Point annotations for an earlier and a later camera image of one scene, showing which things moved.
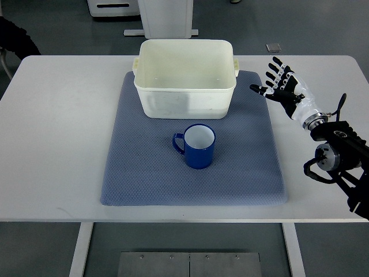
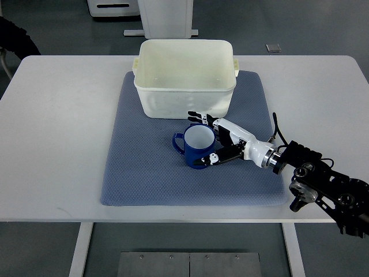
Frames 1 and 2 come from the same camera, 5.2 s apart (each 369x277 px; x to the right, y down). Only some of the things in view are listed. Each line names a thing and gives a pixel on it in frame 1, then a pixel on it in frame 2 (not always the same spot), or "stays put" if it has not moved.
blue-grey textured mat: x=144 y=168 stays put
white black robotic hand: x=294 y=94 to x=237 y=142
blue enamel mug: x=199 y=148 stays put
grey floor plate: x=273 y=48 stays put
